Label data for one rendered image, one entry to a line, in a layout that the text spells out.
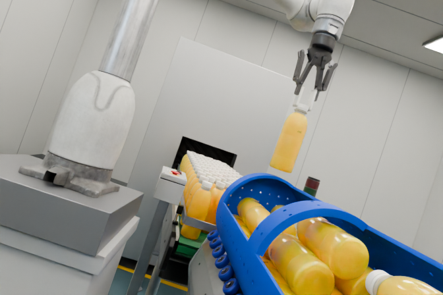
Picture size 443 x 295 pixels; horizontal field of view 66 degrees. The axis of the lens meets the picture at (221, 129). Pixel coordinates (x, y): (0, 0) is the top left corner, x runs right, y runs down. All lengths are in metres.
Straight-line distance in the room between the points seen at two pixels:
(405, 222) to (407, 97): 2.02
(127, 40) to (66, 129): 0.36
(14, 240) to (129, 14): 0.66
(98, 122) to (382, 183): 5.58
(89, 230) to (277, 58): 5.12
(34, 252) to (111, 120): 0.30
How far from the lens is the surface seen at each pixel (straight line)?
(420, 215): 6.49
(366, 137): 5.95
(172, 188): 1.29
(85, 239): 0.72
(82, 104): 0.81
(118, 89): 0.83
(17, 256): 0.81
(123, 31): 1.06
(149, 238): 1.42
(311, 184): 1.67
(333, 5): 1.14
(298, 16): 1.26
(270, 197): 1.13
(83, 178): 0.81
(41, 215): 0.74
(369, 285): 0.57
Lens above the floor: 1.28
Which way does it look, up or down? 2 degrees up
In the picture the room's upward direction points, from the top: 19 degrees clockwise
